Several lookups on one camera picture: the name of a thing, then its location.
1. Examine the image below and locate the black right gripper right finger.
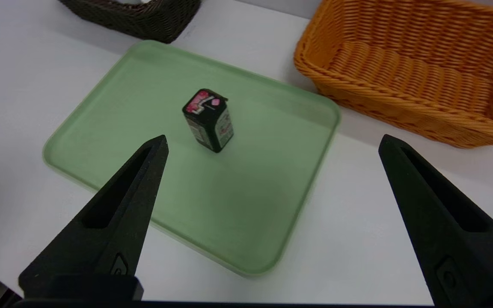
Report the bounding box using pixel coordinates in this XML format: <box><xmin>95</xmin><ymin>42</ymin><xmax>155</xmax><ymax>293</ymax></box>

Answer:
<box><xmin>378</xmin><ymin>134</ymin><xmax>493</xmax><ymax>308</ymax></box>

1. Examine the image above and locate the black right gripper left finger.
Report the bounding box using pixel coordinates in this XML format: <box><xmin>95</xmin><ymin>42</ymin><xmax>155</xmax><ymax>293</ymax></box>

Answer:
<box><xmin>19</xmin><ymin>135</ymin><xmax>169</xmax><ymax>300</ymax></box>

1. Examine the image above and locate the black drink carton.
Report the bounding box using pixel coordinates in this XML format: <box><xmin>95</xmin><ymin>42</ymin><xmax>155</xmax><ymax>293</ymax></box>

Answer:
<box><xmin>182</xmin><ymin>89</ymin><xmax>235</xmax><ymax>154</ymax></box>

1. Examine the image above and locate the orange wicker basket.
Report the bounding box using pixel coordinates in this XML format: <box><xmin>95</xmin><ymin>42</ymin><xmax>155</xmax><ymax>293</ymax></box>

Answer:
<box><xmin>294</xmin><ymin>0</ymin><xmax>493</xmax><ymax>149</ymax></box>

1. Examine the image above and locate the dark brown wicker basket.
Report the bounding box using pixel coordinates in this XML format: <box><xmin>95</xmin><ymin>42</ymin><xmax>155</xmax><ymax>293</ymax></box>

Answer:
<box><xmin>58</xmin><ymin>0</ymin><xmax>202</xmax><ymax>44</ymax></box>

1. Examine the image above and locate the light green plastic tray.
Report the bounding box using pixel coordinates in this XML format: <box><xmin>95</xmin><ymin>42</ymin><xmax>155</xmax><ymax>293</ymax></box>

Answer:
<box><xmin>42</xmin><ymin>40</ymin><xmax>342</xmax><ymax>276</ymax></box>

